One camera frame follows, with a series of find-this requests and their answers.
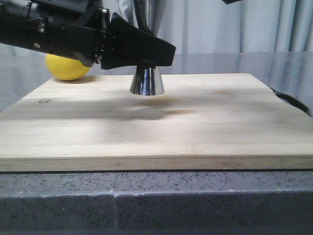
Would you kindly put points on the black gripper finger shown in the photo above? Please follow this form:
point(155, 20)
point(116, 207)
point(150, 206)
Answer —
point(125, 45)

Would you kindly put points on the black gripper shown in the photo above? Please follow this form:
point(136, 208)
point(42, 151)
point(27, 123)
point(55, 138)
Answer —
point(67, 28)
point(230, 1)

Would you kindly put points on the steel double jigger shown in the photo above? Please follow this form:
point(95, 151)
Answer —
point(147, 81)

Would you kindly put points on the grey curtain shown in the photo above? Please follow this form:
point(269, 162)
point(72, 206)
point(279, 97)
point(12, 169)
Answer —
point(211, 26)

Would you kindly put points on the yellow lemon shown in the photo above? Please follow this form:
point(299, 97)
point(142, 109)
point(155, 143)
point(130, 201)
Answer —
point(64, 68)

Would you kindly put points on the wooden cutting board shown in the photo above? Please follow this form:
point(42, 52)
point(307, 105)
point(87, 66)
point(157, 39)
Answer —
point(202, 121)

